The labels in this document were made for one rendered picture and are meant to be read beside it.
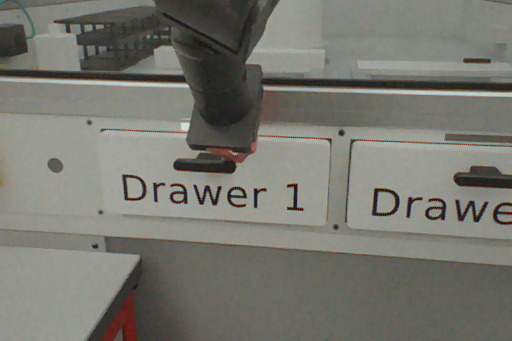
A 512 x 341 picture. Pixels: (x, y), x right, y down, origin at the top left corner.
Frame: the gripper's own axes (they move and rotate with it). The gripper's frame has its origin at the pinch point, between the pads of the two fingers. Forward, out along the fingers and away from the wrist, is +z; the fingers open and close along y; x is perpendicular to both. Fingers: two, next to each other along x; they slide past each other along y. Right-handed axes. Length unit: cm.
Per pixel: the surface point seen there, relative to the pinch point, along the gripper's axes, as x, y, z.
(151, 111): 11.3, 3.4, -1.1
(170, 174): 8.8, -2.8, 3.6
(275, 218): -4.6, -5.9, 7.9
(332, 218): -11.7, -4.6, 9.5
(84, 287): 17.3, -16.9, 7.0
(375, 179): -16.4, -1.5, 3.6
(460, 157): -25.4, 1.0, 1.3
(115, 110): 15.9, 3.2, -1.2
